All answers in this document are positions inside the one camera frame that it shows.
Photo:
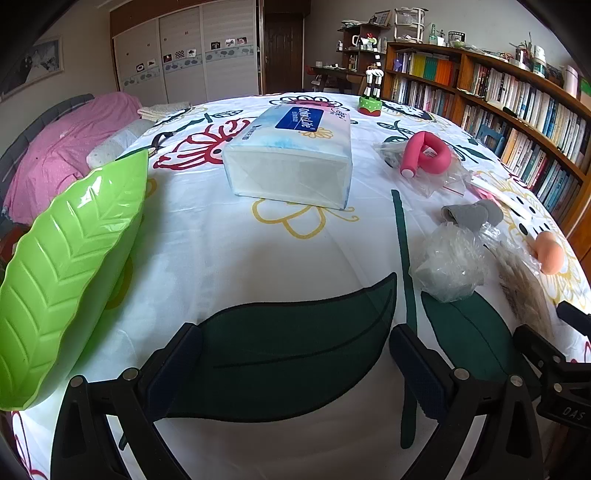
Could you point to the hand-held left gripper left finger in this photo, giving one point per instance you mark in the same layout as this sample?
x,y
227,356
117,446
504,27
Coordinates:
x,y
173,369

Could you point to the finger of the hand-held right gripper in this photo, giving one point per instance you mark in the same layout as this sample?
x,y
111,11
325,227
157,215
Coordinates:
x,y
535,344
575,314

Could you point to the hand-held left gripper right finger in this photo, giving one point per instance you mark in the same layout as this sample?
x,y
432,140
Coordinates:
x,y
418,369

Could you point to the orange makeup sponge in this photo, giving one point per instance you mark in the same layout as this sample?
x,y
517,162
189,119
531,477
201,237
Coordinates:
x,y
549,256

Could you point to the clear plastic bag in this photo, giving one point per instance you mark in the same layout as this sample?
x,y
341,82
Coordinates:
x,y
448,267

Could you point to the grey cloth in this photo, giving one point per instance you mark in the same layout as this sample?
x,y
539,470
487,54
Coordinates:
x,y
471,214

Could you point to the green leaf-shaped plastic tray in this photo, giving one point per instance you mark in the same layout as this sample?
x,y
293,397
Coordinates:
x,y
60,277

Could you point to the pink hair accessory packet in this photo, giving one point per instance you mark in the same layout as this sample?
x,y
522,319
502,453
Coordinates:
x,y
485,190

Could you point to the clear zip bag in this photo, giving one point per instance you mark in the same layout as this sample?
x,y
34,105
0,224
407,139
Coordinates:
x,y
438,182

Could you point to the pink foam hair roller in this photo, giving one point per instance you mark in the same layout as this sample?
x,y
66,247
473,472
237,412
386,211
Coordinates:
x,y
415,147

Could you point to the floral printed sheet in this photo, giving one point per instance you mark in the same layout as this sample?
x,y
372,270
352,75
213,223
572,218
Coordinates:
x,y
277,258

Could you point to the rows of books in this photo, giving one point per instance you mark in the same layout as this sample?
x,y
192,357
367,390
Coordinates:
x,y
517,97

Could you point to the black wristwatch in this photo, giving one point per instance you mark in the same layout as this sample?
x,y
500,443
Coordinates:
x,y
159,140

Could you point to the white dotted pillow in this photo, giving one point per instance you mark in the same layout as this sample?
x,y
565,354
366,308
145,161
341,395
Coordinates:
x,y
111,147

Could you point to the blue and white tissue pack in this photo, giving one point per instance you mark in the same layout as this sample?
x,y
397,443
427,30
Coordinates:
x,y
286,152

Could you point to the pink blanket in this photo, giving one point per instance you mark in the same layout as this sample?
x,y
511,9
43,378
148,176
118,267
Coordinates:
x,y
60,138

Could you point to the folded cream cloth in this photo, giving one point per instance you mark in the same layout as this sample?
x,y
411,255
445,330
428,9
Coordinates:
x,y
161,112

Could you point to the striped zebra figurine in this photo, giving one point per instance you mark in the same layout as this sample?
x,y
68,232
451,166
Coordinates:
x,y
371,105

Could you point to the wooden bookshelf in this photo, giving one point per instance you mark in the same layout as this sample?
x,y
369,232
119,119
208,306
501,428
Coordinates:
x,y
485,57

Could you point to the grey padded headboard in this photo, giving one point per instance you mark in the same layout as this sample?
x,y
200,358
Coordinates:
x,y
41,117

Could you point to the dark wooden desk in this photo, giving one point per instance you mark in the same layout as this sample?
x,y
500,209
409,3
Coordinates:
x,y
332,74

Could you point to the white sliding-door wardrobe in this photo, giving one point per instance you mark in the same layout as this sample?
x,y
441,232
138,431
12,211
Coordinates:
x,y
184,55

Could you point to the small wooden trinket shelf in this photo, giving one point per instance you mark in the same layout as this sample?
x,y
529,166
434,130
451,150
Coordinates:
x,y
364,50

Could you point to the dark wooden door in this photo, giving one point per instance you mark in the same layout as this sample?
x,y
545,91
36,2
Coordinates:
x,y
282,55

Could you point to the framed wall photo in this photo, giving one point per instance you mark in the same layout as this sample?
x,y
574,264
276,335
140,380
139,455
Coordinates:
x,y
41,57

